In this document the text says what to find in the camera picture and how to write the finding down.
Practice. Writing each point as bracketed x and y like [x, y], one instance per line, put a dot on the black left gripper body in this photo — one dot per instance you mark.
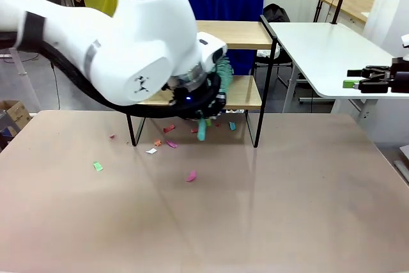
[188, 102]

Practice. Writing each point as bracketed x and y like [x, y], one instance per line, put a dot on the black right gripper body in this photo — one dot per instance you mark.
[401, 78]

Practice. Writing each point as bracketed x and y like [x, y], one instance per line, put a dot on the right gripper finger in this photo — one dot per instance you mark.
[377, 71]
[374, 87]

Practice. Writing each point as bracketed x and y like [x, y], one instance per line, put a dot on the teal microfiber duster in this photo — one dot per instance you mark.
[225, 74]

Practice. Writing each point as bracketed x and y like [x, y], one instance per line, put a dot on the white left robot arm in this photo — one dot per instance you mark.
[128, 39]

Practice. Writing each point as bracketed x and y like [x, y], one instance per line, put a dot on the two-tier wood metal shelf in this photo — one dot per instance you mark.
[249, 34]

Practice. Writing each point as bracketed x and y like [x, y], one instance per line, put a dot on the blue paper scrap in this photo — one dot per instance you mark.
[232, 125]

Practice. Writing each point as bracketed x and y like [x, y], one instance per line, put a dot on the orange paper scrap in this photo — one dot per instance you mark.
[157, 142]

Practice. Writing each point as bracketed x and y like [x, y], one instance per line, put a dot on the white paper scrap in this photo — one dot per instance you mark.
[151, 151]

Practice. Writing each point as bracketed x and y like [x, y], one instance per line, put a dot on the white side table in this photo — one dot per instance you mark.
[319, 49]

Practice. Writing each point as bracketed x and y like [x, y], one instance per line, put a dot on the wooden background desk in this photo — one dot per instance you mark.
[358, 6]

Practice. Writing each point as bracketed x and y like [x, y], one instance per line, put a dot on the white crumpled bag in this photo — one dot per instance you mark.
[268, 51]

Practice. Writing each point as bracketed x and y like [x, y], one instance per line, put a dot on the small green paper scrap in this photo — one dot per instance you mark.
[98, 166]

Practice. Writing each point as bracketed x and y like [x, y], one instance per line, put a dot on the black office chair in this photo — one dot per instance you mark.
[274, 12]

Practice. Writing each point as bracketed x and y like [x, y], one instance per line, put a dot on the brown cardboard box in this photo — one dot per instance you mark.
[17, 113]

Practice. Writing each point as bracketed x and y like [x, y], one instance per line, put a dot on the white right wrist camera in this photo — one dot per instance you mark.
[405, 40]

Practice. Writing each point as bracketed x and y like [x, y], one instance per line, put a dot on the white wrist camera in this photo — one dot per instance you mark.
[405, 40]
[209, 46]

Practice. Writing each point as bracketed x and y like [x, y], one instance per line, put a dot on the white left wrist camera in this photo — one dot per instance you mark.
[209, 46]

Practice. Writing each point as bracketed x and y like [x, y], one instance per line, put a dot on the white metal base frame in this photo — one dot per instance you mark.
[403, 170]

